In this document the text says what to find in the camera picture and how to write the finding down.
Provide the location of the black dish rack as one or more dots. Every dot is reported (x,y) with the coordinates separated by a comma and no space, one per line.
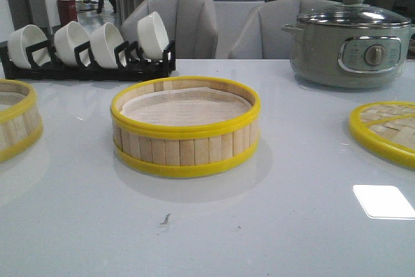
(130,64)

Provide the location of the glass pot lid with knob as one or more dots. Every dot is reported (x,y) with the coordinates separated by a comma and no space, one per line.
(354,13)

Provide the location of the woven bamboo steamer lid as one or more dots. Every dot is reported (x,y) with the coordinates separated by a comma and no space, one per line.
(385,129)

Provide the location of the grey chair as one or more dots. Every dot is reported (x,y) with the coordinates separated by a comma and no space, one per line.
(192,24)
(261,36)

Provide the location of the grey chair left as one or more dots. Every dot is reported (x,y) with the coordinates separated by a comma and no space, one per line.
(192,24)

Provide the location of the grey-green electric cooking pot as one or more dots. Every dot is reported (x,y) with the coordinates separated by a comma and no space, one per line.
(348,57)

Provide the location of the white bowl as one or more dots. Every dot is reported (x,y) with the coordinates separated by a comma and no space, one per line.
(103,42)
(66,39)
(19,40)

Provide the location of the white bowl far left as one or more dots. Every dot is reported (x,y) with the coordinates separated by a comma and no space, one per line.
(19,40)

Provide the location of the white bowl right end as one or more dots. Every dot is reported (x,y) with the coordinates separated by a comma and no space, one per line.
(152,36)

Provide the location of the white liner paper in steamer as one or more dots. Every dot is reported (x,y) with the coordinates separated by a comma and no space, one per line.
(185,107)

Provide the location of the grey chair right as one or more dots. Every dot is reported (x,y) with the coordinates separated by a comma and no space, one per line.
(261,36)

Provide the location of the bamboo steamer basket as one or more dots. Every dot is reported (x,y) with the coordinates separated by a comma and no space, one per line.
(21,122)
(186,151)

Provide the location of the red bin background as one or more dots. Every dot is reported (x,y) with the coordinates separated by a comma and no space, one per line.
(67,11)

